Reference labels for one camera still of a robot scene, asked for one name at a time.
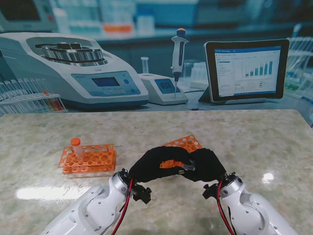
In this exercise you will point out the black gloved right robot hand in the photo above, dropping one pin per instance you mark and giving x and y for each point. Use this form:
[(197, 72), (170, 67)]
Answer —
[(210, 166)]

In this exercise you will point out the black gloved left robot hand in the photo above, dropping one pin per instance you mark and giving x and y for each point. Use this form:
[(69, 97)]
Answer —
[(151, 166)]

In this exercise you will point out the clear plastic test tube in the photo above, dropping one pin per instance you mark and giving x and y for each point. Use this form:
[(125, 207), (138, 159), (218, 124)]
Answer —
[(78, 151), (189, 167)]

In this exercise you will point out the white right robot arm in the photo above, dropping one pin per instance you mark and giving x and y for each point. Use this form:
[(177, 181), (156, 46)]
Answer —
[(252, 213)]

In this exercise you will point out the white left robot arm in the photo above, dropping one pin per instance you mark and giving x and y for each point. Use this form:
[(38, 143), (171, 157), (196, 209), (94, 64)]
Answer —
[(93, 213)]

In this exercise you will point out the orange test tube rack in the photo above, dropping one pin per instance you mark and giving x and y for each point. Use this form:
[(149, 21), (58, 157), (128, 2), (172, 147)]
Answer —
[(188, 143), (97, 156)]

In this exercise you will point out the printed laboratory backdrop poster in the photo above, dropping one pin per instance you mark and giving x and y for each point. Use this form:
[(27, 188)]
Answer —
[(156, 49)]

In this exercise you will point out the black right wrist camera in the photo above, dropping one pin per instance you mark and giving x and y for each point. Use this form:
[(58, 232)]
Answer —
[(210, 191)]

